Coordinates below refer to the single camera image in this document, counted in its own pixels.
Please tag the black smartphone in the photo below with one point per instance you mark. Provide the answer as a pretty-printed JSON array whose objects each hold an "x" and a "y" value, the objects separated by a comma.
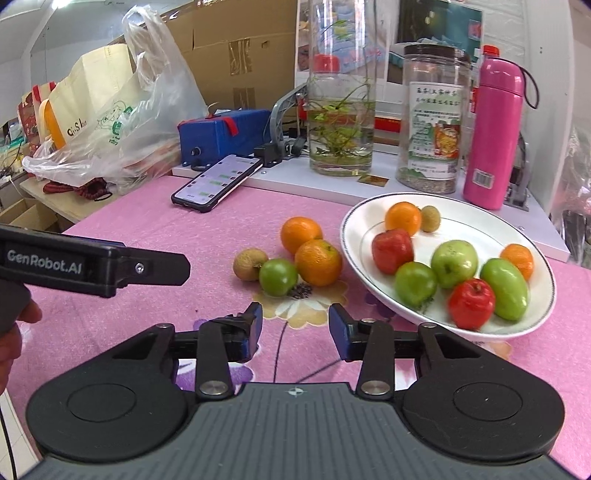
[{"x": 207, "y": 190}]

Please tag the grey metal lever press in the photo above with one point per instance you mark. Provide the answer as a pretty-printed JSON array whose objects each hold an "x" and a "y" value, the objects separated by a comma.
[{"x": 288, "y": 146}]

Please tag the brown cardboard box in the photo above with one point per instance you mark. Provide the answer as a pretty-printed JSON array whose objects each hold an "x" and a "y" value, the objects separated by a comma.
[{"x": 234, "y": 54}]

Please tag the orange tangerine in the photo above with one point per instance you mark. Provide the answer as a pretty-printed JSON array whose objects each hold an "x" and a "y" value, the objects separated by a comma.
[
  {"x": 318, "y": 263},
  {"x": 405, "y": 216},
  {"x": 521, "y": 257},
  {"x": 298, "y": 230}
]

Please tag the white shelf unit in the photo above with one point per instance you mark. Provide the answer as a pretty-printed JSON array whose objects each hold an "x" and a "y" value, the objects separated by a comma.
[{"x": 550, "y": 58}]

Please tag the tan longan fruit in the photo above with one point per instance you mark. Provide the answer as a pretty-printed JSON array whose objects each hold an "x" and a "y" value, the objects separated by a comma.
[
  {"x": 247, "y": 264},
  {"x": 431, "y": 219}
]

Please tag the clear plastic tea jar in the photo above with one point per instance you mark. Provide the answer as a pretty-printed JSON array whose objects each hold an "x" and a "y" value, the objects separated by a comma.
[{"x": 436, "y": 82}]

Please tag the red capped plastic bottle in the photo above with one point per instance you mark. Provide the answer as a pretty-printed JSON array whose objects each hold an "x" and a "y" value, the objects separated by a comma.
[{"x": 322, "y": 105}]

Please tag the green round apple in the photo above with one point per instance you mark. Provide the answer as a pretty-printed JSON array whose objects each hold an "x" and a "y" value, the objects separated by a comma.
[{"x": 454, "y": 262}]

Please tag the red small apple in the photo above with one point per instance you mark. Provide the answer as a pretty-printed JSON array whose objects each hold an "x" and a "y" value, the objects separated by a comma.
[
  {"x": 391, "y": 249},
  {"x": 471, "y": 304}
]

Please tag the tall glass plant vase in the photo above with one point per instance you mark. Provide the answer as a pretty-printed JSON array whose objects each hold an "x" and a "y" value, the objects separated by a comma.
[{"x": 353, "y": 138}]

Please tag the person left hand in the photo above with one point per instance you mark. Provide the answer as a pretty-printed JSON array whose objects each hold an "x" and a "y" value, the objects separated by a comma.
[{"x": 11, "y": 342}]

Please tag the small green tomato back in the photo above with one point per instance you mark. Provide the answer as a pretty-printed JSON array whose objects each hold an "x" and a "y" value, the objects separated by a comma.
[{"x": 277, "y": 277}]

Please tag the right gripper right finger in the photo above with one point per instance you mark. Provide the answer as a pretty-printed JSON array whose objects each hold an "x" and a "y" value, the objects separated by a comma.
[{"x": 372, "y": 343}]

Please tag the red small apple front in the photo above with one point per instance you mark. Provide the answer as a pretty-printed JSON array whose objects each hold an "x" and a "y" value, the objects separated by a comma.
[{"x": 471, "y": 304}]

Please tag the pink floral tablecloth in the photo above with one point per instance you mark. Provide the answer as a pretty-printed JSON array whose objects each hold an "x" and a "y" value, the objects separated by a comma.
[{"x": 295, "y": 344}]

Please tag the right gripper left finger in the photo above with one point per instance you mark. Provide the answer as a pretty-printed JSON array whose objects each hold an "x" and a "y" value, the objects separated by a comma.
[{"x": 225, "y": 340}]

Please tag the white ceramic plate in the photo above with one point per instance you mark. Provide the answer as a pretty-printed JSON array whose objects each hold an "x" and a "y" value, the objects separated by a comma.
[{"x": 542, "y": 290}]

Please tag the pink thermos bottle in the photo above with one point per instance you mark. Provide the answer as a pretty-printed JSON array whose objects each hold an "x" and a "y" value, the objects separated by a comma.
[{"x": 502, "y": 95}]

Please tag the white plastic shopping bag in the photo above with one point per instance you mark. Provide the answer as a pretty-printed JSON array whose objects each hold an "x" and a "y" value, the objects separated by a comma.
[{"x": 132, "y": 138}]

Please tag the large green oval fruit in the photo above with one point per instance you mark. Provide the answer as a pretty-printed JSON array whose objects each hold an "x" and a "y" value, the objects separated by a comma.
[{"x": 509, "y": 286}]

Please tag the blue plastic tool box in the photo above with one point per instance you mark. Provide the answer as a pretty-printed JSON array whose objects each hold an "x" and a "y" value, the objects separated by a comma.
[{"x": 203, "y": 142}]

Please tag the clear crumpled plastic bag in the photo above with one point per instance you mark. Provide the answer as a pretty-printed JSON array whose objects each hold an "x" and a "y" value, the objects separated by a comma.
[{"x": 571, "y": 210}]

